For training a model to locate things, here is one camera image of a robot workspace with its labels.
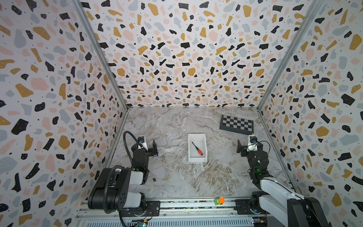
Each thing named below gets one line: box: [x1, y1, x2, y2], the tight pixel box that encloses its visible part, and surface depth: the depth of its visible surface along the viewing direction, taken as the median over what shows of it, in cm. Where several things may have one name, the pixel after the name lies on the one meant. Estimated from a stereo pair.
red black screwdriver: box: [191, 141, 204, 156], surface depth 96 cm
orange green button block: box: [214, 197, 226, 206], surface depth 76 cm
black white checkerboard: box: [219, 114, 254, 135], surface depth 109 cm
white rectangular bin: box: [187, 133, 208, 163], surface depth 96 cm
